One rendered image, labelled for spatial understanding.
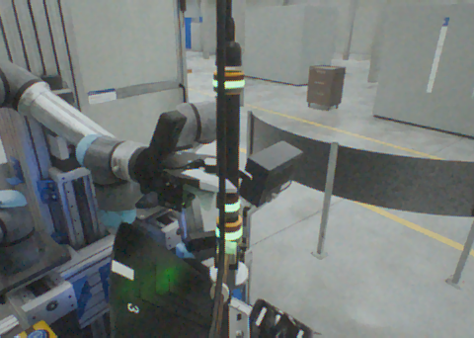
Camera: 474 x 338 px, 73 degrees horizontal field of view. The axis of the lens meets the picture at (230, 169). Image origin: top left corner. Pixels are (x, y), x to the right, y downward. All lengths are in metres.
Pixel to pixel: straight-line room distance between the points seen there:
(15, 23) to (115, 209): 0.73
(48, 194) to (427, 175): 2.14
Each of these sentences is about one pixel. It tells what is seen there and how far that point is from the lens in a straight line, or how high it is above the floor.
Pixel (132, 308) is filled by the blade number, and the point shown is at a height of 1.41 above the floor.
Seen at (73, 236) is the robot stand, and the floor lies 0.99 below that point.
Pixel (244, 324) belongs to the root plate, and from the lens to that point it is 0.62.
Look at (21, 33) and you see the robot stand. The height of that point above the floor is 1.70.
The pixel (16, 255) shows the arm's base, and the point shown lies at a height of 1.09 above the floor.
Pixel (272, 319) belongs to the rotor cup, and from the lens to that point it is 0.61.
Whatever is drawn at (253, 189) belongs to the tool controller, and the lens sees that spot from 1.28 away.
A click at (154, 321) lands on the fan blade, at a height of 1.39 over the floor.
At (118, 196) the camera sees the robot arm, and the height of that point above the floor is 1.40.
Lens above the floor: 1.72
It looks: 24 degrees down
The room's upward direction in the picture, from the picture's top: straight up
